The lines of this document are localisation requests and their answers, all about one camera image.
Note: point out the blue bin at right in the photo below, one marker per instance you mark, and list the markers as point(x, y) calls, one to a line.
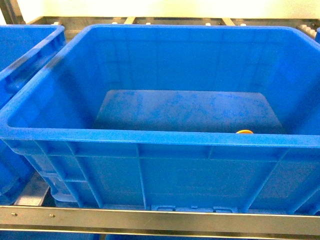
point(317, 36)

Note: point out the yellow push button switch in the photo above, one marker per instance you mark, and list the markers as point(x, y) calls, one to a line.
point(244, 131)

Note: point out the large blue plastic bin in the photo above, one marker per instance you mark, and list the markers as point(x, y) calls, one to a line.
point(165, 117)

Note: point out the blue bin at left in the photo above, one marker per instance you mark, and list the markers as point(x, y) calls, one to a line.
point(24, 50)

